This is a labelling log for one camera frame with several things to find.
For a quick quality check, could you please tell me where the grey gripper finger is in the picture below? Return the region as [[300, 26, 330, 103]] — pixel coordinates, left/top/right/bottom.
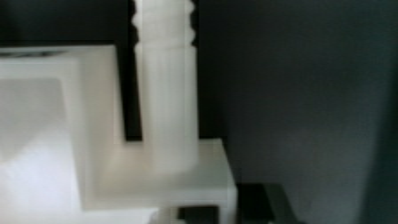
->
[[236, 183, 296, 224]]

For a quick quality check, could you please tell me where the white chair seat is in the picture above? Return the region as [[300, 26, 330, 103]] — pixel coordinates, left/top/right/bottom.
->
[[0, 0, 236, 224]]

